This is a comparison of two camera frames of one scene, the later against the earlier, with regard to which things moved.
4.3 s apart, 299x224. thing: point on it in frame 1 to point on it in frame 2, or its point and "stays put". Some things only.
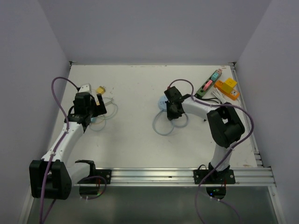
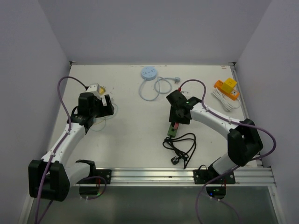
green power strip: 201,92 to 172,131
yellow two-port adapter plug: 100,90 stays put
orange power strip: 233,95 stays put
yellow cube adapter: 229,85 stays put
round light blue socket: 162,103 to 149,73
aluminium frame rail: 245,177 stays put
